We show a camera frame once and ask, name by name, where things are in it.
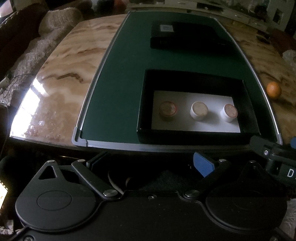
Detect dark green desk mat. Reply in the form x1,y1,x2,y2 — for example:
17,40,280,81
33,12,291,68
72,11,282,152

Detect beige knitted blanket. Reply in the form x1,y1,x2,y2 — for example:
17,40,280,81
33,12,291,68
1,4,84,106

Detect flat round orange tin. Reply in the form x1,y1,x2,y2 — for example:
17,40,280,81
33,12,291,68
159,101,178,118

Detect white jar beige lid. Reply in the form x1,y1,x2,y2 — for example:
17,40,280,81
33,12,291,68
190,101,208,121

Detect black open box white interior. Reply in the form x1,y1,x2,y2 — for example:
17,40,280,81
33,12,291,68
137,69,260,145

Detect white jar copper lid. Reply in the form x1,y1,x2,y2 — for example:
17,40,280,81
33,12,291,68
220,104,238,123

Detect black box lid with label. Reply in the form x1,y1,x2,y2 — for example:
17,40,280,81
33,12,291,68
150,21,239,59

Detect orange fruit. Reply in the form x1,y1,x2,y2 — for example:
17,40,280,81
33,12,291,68
266,81,281,99

